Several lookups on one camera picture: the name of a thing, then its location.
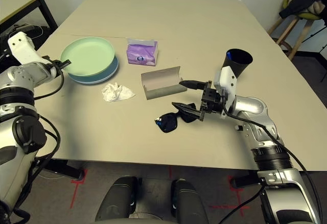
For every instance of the light green plate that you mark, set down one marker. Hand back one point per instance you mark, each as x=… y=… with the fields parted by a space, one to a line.
x=88 y=55

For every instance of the wooden stool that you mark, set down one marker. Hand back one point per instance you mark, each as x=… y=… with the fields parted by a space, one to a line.
x=301 y=39

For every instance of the white power adapter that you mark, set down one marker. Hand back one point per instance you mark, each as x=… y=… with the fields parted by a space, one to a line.
x=24 y=27

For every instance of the grey robot leg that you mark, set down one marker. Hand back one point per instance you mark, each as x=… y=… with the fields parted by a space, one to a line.
x=115 y=201
x=190 y=203

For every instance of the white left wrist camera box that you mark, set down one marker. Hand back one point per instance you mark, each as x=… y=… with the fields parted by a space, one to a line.
x=21 y=48

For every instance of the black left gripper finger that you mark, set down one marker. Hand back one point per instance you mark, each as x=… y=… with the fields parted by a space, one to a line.
x=62 y=63

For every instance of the black cup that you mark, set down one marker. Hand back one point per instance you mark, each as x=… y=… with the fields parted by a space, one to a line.
x=238 y=64

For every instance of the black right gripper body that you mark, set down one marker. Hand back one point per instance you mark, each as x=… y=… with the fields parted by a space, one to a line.
x=212 y=101

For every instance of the beige side table black frame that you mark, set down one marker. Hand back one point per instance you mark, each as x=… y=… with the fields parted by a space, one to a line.
x=15 y=3

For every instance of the grey right robot leg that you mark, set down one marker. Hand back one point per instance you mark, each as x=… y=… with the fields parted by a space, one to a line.
x=190 y=203

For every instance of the blue marker pen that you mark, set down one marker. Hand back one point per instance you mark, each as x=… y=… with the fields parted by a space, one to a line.
x=229 y=55

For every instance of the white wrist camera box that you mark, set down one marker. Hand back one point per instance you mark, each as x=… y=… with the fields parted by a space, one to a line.
x=226 y=83
x=21 y=48

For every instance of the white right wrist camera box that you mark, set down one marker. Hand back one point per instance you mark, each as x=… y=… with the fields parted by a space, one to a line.
x=226 y=83

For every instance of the purple tissue pack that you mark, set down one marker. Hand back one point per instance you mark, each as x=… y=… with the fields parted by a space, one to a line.
x=141 y=54

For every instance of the grey left robot leg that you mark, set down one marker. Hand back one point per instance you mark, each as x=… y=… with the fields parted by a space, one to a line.
x=115 y=201

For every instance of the black sunglasses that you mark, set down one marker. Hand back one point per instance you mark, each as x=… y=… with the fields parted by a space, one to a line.
x=167 y=124

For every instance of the black tripod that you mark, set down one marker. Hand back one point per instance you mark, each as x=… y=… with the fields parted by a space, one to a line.
x=316 y=32

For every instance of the yellow-green seat cushion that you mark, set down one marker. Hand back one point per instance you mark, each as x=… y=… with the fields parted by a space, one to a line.
x=309 y=16

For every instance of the white tissue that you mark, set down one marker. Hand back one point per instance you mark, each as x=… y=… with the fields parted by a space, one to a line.
x=117 y=94

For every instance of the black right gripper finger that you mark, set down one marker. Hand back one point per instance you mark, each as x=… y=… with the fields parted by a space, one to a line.
x=194 y=84
x=190 y=111

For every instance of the grey robot torso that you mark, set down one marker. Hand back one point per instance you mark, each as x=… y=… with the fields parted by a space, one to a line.
x=148 y=219

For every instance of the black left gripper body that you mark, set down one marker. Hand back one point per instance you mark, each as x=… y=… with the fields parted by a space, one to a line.
x=55 y=67

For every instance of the grey glasses case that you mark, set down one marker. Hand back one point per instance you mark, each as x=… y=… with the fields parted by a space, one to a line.
x=163 y=82

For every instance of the light blue plate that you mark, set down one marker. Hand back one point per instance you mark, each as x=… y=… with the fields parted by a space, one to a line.
x=102 y=79

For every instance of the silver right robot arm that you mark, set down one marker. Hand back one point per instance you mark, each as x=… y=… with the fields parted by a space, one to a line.
x=249 y=106

